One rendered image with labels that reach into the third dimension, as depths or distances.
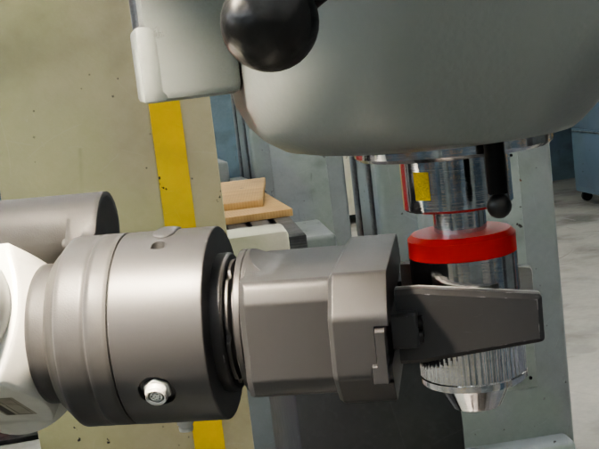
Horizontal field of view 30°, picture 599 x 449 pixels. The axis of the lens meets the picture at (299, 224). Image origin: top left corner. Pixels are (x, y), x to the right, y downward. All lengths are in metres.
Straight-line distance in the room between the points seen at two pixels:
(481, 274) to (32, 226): 0.21
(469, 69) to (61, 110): 1.81
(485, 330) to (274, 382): 0.09
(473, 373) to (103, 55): 1.75
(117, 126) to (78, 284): 1.70
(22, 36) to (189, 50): 1.75
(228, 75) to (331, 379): 0.13
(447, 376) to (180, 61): 0.17
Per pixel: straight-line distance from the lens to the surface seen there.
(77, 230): 0.53
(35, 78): 2.18
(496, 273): 0.48
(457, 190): 0.47
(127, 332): 0.48
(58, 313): 0.49
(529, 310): 0.47
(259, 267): 0.49
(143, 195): 2.20
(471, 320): 0.47
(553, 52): 0.42
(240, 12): 0.33
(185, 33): 0.44
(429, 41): 0.40
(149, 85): 0.44
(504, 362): 0.49
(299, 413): 0.80
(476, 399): 0.50
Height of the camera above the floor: 1.35
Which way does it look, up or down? 8 degrees down
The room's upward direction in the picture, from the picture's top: 7 degrees counter-clockwise
